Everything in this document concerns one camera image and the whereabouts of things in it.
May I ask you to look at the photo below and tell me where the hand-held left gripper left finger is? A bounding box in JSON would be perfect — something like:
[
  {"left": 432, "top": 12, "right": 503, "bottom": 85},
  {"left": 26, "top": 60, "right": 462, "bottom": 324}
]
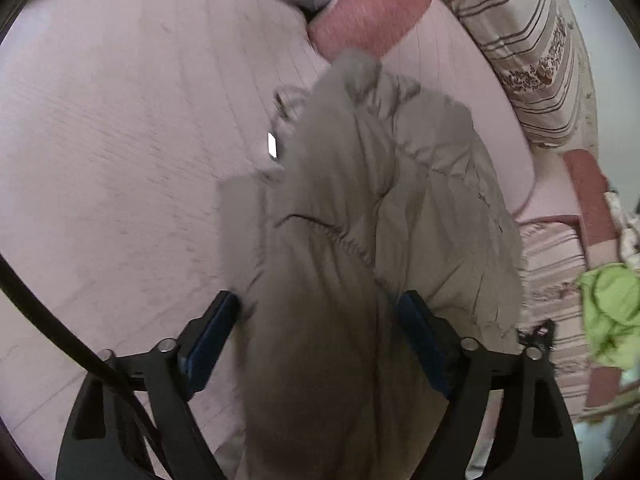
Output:
[{"left": 55, "top": 290, "right": 241, "bottom": 480}]

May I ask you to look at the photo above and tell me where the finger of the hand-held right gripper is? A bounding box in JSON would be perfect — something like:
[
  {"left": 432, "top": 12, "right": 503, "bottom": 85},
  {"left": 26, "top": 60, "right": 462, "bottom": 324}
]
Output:
[{"left": 517, "top": 321, "right": 557, "bottom": 361}]

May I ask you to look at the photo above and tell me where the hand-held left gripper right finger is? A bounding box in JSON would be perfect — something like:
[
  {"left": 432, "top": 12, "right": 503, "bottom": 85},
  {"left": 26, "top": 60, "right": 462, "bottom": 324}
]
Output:
[{"left": 392, "top": 289, "right": 586, "bottom": 480}]

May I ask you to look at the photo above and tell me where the grey puffer jacket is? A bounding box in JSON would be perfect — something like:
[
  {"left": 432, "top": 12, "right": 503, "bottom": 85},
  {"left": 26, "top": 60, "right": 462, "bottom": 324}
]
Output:
[{"left": 215, "top": 47, "right": 526, "bottom": 480}]

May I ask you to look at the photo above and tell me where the striped floral back cushion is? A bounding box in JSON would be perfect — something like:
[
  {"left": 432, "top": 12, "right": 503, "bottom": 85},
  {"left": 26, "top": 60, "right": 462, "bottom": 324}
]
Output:
[
  {"left": 517, "top": 222, "right": 601, "bottom": 426},
  {"left": 395, "top": 0, "right": 588, "bottom": 148}
]

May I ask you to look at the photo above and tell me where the green cloth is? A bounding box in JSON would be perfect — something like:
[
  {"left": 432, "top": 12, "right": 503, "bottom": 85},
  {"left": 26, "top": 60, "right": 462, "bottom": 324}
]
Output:
[{"left": 575, "top": 262, "right": 640, "bottom": 368}]

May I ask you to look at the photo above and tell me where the cream patterned cloth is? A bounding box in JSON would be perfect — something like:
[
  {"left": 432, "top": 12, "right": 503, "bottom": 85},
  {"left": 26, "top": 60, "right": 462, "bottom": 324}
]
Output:
[{"left": 602, "top": 187, "right": 640, "bottom": 266}]

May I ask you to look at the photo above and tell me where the black cable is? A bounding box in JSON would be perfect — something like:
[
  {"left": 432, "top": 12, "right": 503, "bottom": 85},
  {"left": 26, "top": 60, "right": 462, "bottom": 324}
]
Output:
[{"left": 0, "top": 252, "right": 168, "bottom": 468}]

